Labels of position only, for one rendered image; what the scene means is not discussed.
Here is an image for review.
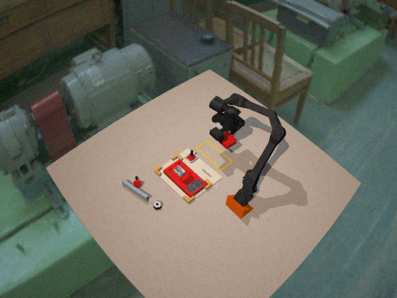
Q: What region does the grey rectangular bar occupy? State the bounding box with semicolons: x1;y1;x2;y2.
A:
122;179;149;201

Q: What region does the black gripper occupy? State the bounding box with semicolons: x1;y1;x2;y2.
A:
210;115;245;143

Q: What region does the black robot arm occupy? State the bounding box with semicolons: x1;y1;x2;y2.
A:
209;93;286;207

